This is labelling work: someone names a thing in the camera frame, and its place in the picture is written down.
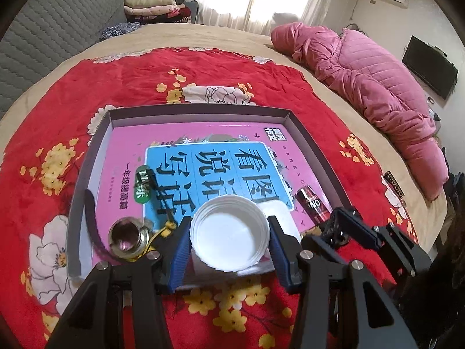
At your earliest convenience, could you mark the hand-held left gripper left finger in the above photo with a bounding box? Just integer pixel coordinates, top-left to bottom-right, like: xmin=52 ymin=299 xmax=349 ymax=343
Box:
xmin=45 ymin=216 xmax=193 ymax=349

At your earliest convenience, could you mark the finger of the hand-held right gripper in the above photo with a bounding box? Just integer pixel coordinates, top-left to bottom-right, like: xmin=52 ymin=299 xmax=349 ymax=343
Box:
xmin=331 ymin=206 xmax=434 ymax=277
xmin=301 ymin=232 xmax=368 ymax=263

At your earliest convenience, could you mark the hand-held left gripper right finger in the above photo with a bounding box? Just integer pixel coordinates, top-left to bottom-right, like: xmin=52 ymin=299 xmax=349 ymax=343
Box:
xmin=267 ymin=215 xmax=418 ymax=349

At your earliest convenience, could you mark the yellow black cord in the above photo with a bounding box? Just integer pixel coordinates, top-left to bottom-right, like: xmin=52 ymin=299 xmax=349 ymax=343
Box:
xmin=140 ymin=222 xmax=178 ymax=260

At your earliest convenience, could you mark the shiny metal jar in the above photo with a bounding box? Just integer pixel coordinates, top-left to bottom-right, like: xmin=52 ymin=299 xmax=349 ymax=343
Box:
xmin=109 ymin=217 xmax=153 ymax=260

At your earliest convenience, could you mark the grey cardboard box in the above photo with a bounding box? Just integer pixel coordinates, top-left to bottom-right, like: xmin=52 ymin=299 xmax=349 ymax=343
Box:
xmin=67 ymin=104 xmax=351 ymax=286

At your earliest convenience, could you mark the dark gold packet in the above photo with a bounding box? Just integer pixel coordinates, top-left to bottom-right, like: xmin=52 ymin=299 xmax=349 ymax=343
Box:
xmin=381 ymin=171 xmax=407 ymax=204

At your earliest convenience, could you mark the pink book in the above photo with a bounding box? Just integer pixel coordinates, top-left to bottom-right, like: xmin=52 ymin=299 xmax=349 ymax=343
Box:
xmin=91 ymin=122 xmax=328 ymax=273

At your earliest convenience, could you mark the pink quilt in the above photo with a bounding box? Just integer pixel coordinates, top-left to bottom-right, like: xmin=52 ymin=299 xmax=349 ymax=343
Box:
xmin=271 ymin=22 xmax=449 ymax=201

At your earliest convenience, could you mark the black television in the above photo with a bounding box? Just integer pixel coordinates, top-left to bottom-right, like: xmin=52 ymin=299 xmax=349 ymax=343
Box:
xmin=401 ymin=35 xmax=458 ymax=99

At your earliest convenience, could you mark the red floral blanket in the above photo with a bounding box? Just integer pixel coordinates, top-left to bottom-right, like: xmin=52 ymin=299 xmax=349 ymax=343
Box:
xmin=0 ymin=47 xmax=418 ymax=349

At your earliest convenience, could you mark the beige bed sheet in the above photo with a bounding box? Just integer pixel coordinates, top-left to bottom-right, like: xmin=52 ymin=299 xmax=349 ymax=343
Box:
xmin=0 ymin=22 xmax=449 ymax=259

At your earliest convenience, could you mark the dark patterned cloth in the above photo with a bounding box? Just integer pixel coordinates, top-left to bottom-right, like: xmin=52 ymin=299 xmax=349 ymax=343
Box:
xmin=100 ymin=22 xmax=140 ymax=41

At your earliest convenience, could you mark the stack of folded clothes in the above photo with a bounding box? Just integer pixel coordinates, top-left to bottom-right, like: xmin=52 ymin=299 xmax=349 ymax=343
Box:
xmin=124 ymin=0 xmax=198 ymax=26

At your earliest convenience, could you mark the grey quilted headboard cover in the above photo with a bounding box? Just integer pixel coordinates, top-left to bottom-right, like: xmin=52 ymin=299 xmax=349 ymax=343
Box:
xmin=0 ymin=0 xmax=128 ymax=117

